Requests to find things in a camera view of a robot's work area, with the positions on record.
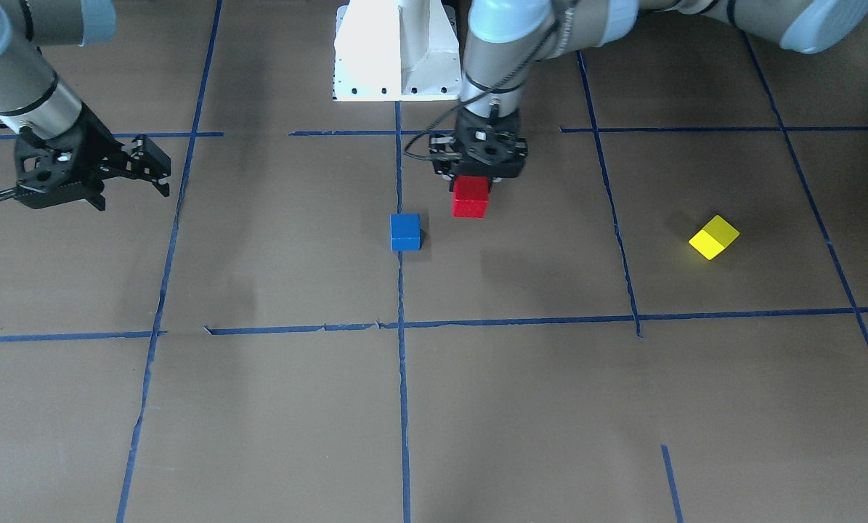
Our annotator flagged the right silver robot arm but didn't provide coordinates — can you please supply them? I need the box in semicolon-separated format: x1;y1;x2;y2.
0;1;171;211

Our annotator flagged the red wooden cube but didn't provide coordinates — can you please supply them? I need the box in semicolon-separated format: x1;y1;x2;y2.
453;176;491;219

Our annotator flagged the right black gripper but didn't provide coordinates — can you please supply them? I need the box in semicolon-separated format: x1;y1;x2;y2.
13;106;171;211

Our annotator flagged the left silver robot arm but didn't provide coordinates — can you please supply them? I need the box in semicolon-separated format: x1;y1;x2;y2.
423;1;868;191

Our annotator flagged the blue wooden cube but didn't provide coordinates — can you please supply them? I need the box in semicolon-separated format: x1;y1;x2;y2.
389;213;423;252

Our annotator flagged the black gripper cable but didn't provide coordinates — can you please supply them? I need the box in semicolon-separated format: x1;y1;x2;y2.
403;0;580;162

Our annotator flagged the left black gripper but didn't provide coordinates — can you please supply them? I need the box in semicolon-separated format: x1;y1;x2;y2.
429;108;529;193

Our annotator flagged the yellow wooden block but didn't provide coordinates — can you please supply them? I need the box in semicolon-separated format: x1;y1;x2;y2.
687;215;740;261

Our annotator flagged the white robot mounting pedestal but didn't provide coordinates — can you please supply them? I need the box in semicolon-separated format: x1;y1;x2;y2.
332;1;461;102

